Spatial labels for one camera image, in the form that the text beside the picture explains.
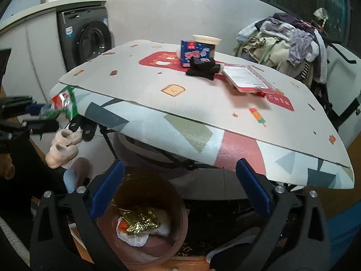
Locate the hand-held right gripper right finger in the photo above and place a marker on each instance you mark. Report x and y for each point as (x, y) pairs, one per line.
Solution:
(253, 187)

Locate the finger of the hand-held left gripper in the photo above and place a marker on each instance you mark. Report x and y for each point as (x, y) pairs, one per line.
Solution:
(33, 109)
(45, 126)

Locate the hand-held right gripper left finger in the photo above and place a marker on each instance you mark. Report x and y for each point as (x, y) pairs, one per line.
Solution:
(108, 189)

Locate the green and red wrapper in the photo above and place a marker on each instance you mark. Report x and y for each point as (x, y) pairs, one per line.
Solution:
(63, 101)

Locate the orange foam net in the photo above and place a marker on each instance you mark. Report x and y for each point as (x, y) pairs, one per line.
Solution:
(122, 226)

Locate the gold foil wrapper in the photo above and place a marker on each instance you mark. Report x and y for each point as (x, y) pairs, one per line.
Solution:
(138, 220)

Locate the white plastic bag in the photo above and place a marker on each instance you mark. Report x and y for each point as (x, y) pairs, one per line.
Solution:
(132, 240)

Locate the brown round trash bin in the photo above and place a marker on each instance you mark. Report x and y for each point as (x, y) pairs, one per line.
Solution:
(169, 203)

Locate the small white pouch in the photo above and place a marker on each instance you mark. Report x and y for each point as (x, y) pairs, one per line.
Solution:
(165, 223)

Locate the pink blister package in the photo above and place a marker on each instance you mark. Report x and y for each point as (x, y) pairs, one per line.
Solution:
(244, 77)

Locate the blue printed box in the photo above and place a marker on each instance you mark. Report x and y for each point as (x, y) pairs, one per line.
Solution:
(191, 53)

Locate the beige fuzzy slipper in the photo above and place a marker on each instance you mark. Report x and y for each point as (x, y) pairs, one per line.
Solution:
(60, 155)
(67, 138)

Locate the black slipper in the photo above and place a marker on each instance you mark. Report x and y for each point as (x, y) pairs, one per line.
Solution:
(76, 124)
(89, 131)

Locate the white laundry cabinet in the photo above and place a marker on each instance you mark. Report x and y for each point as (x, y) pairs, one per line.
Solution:
(33, 48)

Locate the round brown stool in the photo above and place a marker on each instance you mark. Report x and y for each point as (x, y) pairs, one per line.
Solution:
(146, 158)

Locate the brown plush toy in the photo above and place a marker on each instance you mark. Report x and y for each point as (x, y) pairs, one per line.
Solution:
(8, 170)

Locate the geometric patterned table cover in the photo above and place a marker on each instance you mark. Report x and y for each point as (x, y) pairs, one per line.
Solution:
(158, 129)

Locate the grey front-load washing machine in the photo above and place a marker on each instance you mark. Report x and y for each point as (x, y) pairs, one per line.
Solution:
(84, 42)

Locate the blue container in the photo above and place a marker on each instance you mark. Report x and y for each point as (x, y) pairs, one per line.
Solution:
(344, 237)

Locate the printed cartoon table mat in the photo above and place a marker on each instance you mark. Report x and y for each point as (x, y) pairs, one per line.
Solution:
(197, 96)

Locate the black exercise bike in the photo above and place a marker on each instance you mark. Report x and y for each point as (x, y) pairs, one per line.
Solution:
(323, 96)

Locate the pile of clothes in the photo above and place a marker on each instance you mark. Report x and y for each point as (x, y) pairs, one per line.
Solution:
(282, 48)

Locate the hanging white rag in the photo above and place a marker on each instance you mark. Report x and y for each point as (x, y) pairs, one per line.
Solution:
(320, 13)

